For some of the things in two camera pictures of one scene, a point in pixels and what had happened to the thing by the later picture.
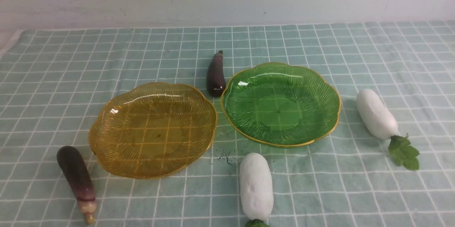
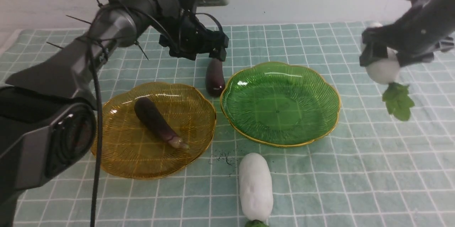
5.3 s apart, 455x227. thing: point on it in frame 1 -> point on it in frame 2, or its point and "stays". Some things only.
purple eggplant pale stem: x=78 y=176 -> x=148 y=112
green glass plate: x=280 y=105 stays
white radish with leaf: x=379 y=123 -> x=386 y=72
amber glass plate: x=152 y=131 stays
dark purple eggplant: x=216 y=80 stays
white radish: x=256 y=188 stays
